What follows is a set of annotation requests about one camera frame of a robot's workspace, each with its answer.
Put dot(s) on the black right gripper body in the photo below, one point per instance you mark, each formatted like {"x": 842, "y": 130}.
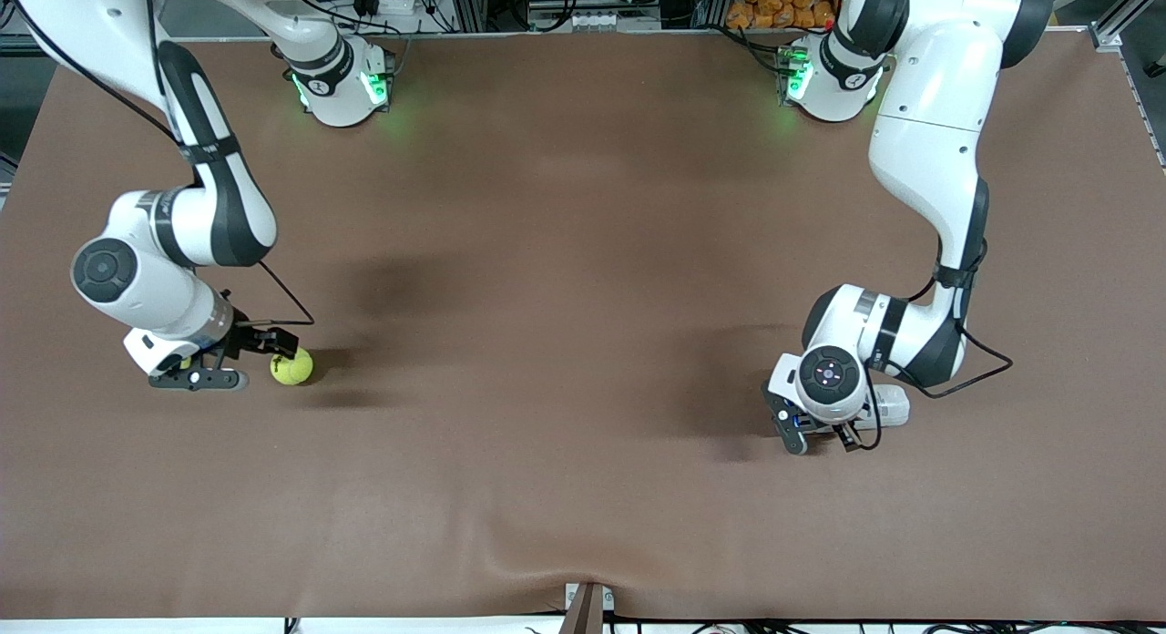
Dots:
{"x": 248, "y": 338}

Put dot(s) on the blue white tennis ball can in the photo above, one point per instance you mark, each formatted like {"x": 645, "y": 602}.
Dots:
{"x": 891, "y": 406}

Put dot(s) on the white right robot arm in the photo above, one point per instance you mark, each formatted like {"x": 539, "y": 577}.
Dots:
{"x": 209, "y": 206}

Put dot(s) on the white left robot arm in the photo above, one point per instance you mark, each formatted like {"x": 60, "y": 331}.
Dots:
{"x": 929, "y": 115}

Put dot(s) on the brown table mat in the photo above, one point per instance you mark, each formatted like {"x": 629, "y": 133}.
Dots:
{"x": 583, "y": 388}

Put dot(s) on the orange packaged goods pile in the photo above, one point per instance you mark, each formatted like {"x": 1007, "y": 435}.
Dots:
{"x": 774, "y": 5}

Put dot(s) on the white power strip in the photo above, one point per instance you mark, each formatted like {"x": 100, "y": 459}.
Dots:
{"x": 610, "y": 21}

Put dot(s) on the aluminium profile bracket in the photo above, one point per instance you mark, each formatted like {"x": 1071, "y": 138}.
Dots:
{"x": 588, "y": 608}

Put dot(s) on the aluminium frame post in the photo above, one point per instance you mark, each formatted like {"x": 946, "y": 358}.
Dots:
{"x": 469, "y": 5}

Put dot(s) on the aluminium side rail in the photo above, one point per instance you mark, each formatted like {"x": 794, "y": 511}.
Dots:
{"x": 1146, "y": 115}

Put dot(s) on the aluminium frame corner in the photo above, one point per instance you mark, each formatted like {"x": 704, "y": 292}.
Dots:
{"x": 1125, "y": 15}

